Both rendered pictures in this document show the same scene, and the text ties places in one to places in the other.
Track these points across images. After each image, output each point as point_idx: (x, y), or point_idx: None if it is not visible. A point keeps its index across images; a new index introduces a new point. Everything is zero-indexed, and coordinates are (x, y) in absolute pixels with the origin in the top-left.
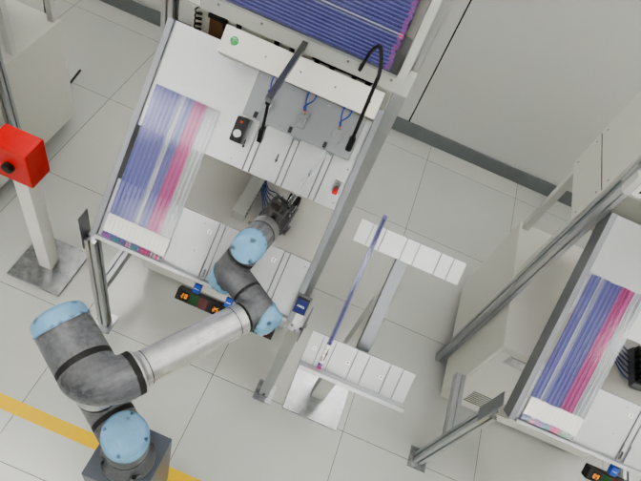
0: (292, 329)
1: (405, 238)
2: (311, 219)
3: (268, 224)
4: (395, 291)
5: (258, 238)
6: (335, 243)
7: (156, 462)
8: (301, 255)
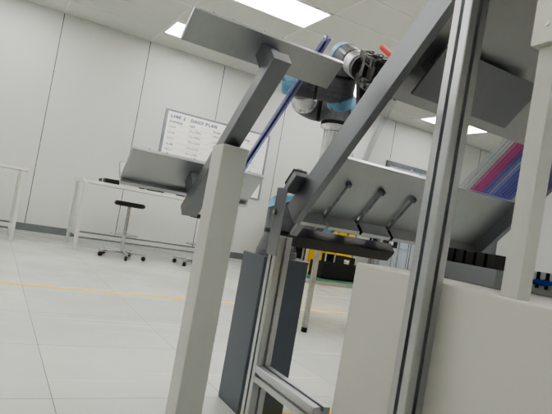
0: (282, 236)
1: (285, 40)
2: (452, 281)
3: (356, 49)
4: (234, 112)
5: (343, 42)
6: (399, 336)
7: (257, 254)
8: (381, 265)
